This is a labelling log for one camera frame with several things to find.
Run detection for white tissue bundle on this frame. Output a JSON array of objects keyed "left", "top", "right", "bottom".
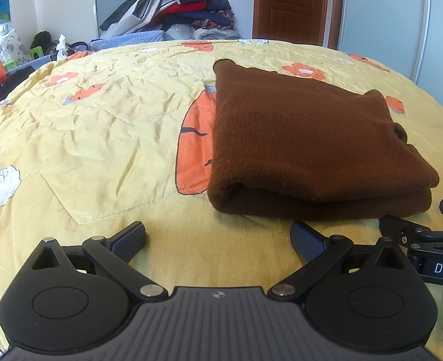
[{"left": 56, "top": 34, "right": 68, "bottom": 61}]

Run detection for brown wooden door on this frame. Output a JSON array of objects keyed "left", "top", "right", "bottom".
[{"left": 252, "top": 0, "right": 344, "bottom": 49}]

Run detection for pile of dark clothes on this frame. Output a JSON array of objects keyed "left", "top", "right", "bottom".
[{"left": 98, "top": 0, "right": 241, "bottom": 40}]

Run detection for black bag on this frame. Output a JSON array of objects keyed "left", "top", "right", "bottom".
[{"left": 30, "top": 31, "right": 58, "bottom": 55}]

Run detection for brown knitted sweater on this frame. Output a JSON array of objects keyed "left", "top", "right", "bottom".
[{"left": 207, "top": 60, "right": 439, "bottom": 221}]

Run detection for grey framed panel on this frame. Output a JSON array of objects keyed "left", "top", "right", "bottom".
[{"left": 93, "top": 0, "right": 125, "bottom": 38}]

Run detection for green plastic stool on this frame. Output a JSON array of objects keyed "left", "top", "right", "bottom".
[{"left": 2, "top": 47, "right": 44, "bottom": 72}]

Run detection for blue quilted blanket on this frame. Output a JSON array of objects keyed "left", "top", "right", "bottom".
[{"left": 19, "top": 30, "right": 173, "bottom": 69}]

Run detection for floral white pillow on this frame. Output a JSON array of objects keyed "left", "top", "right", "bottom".
[{"left": 0, "top": 29, "right": 32, "bottom": 65}]

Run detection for white sliding wardrobe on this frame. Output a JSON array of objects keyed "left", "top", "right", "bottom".
[{"left": 338, "top": 0, "right": 443, "bottom": 106}]

